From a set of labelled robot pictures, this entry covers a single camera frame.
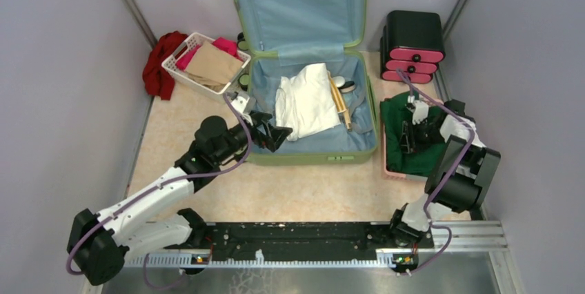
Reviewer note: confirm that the round white black item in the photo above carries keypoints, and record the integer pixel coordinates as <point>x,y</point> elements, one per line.
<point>343,85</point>

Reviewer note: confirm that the tan folded cloth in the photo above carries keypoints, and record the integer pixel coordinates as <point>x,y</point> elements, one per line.
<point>212,67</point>

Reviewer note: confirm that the dark green garment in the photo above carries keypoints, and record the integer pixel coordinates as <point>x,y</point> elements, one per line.
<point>395,145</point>

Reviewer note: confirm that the pink folded cloth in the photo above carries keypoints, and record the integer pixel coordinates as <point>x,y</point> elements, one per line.
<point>221,43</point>

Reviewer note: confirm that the white garment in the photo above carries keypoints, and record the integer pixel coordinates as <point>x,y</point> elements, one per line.
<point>304,103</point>

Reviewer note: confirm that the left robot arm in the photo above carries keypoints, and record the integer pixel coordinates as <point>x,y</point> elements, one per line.
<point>101,243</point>

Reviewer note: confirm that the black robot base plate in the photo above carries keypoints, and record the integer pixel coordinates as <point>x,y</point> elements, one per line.
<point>294,241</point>

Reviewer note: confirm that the red cloth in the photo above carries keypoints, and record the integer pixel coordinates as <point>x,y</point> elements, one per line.
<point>157,81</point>

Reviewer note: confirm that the wooden stick bundle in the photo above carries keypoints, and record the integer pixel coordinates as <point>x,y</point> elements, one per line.
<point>340,104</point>

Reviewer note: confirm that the pink plastic basket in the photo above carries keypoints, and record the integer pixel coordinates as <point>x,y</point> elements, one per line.
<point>388,171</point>

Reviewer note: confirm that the aluminium frame rail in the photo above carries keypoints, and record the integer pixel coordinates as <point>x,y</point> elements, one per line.
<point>449,237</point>

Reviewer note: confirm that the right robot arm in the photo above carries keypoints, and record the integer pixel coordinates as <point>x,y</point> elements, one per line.
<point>460,167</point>

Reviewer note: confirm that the green hard-shell suitcase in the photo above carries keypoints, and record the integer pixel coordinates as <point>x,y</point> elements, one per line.
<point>286,35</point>

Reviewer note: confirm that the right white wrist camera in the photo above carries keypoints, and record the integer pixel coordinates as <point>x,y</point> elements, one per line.
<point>418,108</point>

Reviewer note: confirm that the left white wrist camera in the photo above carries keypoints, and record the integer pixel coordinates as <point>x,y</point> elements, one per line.
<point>241,102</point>

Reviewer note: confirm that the black pink drawer cabinet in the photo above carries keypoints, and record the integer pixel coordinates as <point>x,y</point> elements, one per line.
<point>411,41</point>

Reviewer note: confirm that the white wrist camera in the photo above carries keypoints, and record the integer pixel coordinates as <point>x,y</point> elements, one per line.
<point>241,102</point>
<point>418,108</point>

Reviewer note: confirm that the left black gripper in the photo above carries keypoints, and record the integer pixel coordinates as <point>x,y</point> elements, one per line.
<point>277,134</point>

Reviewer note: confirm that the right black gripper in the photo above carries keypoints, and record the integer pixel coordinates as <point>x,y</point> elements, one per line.
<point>409,143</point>

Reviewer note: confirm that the white plastic basket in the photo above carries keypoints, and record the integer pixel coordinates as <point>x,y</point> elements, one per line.
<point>180,76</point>

